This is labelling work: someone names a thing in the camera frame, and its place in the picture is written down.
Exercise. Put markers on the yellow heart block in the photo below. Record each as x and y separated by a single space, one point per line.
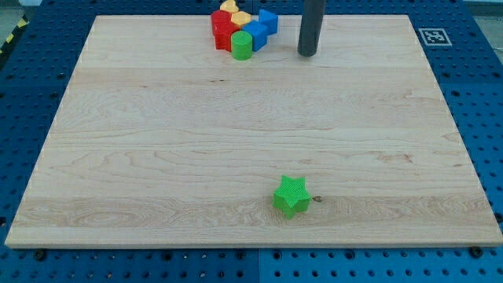
229 6

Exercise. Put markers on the green star block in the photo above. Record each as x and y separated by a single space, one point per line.
291 196

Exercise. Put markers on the wooden board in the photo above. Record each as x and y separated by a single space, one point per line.
162 141

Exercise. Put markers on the green cylinder block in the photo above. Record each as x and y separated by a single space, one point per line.
241 45

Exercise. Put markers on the blue cube block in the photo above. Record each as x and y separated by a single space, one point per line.
259 33

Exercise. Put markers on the red star block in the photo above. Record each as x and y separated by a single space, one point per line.
223 33

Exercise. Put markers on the blue triangular block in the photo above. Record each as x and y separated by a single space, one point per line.
270 20

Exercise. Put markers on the yellow hexagon block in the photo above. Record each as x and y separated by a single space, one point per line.
241 18

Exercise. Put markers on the red cylinder block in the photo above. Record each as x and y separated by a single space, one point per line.
219 19

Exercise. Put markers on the white fiducial marker tag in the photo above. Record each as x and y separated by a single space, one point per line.
434 37

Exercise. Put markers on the yellow black hazard tape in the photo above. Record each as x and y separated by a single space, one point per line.
14 36

